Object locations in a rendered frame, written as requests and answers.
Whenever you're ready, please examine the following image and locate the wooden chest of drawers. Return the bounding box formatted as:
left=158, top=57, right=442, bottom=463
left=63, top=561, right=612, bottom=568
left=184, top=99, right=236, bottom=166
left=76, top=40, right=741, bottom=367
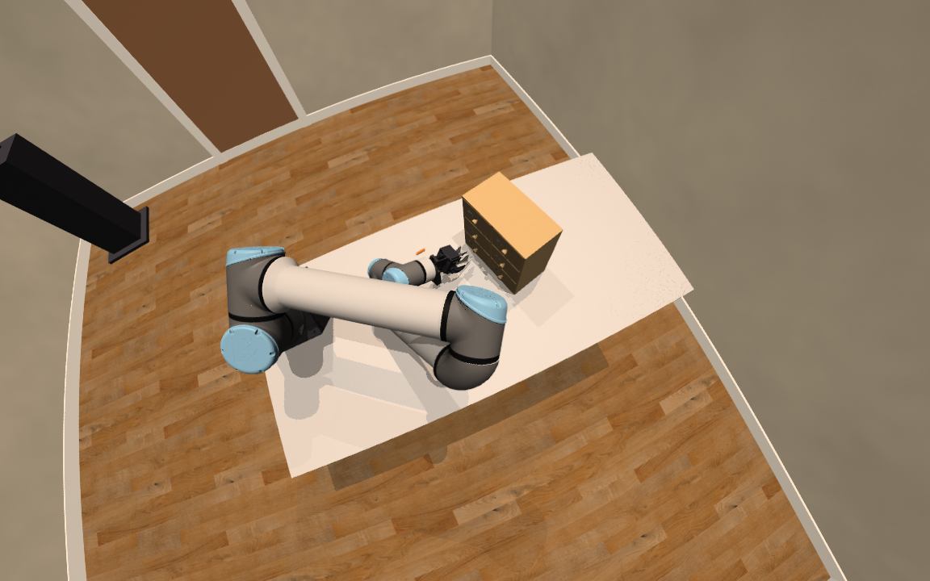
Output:
left=462, top=172, right=563, bottom=295

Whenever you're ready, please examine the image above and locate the dark brown wooden drawer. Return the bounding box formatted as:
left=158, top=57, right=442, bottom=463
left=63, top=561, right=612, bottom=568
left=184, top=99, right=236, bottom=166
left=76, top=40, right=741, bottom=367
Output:
left=466, top=232, right=489, bottom=266
left=490, top=258, right=516, bottom=292
left=463, top=199, right=492, bottom=240
left=492, top=229, right=524, bottom=271
left=465, top=216, right=490, bottom=254
left=491, top=244, right=520, bottom=283

